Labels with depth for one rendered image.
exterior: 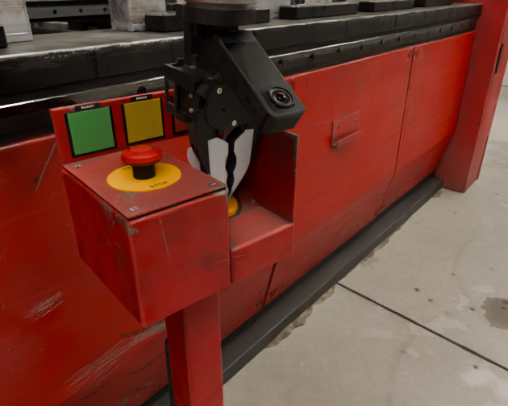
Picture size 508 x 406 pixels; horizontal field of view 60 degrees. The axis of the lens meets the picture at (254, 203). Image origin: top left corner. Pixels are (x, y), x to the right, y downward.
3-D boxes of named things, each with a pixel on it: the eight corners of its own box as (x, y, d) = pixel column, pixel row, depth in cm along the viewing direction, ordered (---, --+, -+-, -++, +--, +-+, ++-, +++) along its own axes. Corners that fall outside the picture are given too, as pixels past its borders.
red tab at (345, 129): (336, 147, 121) (339, 122, 118) (330, 146, 122) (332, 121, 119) (363, 134, 131) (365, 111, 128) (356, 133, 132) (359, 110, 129)
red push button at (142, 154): (135, 194, 42) (131, 158, 40) (118, 181, 44) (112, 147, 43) (172, 183, 44) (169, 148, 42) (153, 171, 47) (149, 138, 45)
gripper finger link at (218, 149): (201, 186, 55) (200, 115, 51) (229, 205, 52) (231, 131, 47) (179, 192, 54) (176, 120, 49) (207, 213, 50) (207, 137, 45)
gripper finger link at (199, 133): (222, 162, 50) (223, 87, 46) (231, 167, 49) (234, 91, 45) (187, 172, 48) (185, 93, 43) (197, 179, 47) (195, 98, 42)
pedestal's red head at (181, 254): (143, 330, 41) (116, 149, 33) (79, 258, 52) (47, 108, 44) (293, 254, 53) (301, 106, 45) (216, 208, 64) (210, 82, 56)
